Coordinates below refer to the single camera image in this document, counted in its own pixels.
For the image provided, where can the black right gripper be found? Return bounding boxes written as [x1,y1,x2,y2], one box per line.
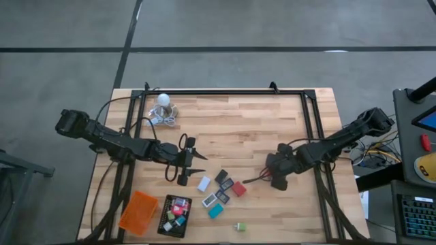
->
[264,142,305,192]

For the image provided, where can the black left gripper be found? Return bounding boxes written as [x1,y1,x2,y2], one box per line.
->
[166,136,208,187]

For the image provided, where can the large red wall charger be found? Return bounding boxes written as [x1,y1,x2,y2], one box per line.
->
[231,181,247,197]

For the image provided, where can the white flat box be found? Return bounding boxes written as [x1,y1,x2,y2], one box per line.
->
[196,176,211,193]

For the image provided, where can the black digital clock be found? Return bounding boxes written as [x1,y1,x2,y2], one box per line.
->
[214,169,229,184]

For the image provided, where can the black framed card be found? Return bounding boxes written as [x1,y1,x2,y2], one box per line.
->
[219,178,235,192]

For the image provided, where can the white digital clock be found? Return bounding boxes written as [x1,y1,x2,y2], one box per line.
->
[200,193,217,208]

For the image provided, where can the purple digital clock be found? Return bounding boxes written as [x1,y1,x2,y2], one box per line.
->
[214,189,230,204]

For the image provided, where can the teal digital clock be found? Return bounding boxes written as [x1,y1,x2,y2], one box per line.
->
[207,203,225,220]

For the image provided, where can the black plastic basket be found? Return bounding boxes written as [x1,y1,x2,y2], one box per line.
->
[157,193,193,239]

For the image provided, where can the orange plastic basket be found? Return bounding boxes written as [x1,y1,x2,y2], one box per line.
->
[118,189,160,237]

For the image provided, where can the grey equipment cart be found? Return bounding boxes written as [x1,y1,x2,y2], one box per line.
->
[356,87,436,245]

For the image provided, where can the yellow cap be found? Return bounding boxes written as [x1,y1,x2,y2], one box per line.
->
[414,152,436,184]

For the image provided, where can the small red device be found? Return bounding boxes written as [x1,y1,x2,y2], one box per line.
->
[420,133,432,152]

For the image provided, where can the black backlit keyboard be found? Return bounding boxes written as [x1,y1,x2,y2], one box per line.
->
[397,193,436,239]

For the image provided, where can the monitor with blue screen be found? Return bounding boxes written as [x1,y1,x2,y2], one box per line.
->
[411,105,436,133]

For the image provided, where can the black pole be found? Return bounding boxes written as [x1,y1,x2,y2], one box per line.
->
[407,76,436,103]

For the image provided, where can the grey side table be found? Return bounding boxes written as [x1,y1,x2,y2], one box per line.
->
[0,148,55,239]

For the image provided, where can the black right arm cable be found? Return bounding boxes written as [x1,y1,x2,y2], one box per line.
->
[242,175,273,184]

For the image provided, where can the white power adapter with cord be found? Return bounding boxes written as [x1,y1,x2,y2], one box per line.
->
[146,105,178,129]

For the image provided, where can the black aluminium rig frame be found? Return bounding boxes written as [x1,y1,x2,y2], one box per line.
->
[78,81,371,244]

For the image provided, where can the yellow and black floor cables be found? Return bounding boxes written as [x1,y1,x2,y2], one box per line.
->
[340,129,403,171]

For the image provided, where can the thin dark hanging cable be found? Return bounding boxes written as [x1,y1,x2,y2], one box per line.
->
[90,159,116,235]

